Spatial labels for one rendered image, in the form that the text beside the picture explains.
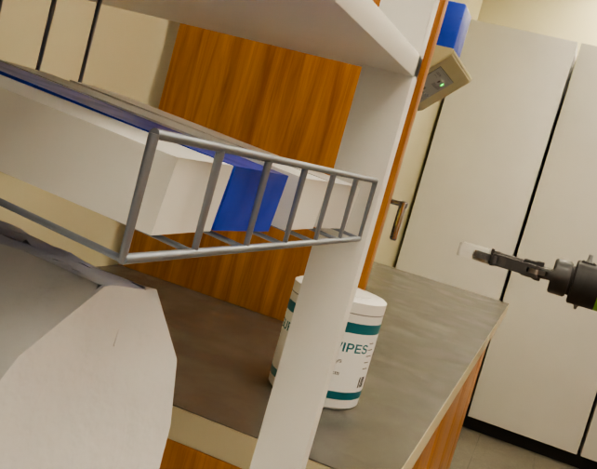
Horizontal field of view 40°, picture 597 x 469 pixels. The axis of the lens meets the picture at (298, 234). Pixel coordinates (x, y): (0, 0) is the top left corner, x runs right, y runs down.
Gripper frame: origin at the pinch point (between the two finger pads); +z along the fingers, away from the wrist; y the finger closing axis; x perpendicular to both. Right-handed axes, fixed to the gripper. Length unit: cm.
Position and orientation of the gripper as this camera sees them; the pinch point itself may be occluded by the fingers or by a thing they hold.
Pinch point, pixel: (474, 251)
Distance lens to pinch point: 182.1
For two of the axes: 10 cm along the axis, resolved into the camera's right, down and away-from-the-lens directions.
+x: -2.7, 9.6, 0.9
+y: -3.0, 0.1, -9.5
